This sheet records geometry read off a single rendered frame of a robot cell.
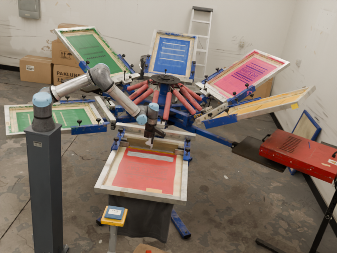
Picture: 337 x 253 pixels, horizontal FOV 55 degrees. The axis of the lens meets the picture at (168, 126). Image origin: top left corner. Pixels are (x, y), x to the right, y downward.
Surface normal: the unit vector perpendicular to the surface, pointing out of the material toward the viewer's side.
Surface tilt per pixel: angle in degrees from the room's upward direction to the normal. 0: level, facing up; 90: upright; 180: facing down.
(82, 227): 0
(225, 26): 90
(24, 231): 0
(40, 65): 88
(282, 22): 90
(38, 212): 90
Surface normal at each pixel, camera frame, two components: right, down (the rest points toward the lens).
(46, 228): -0.18, 0.40
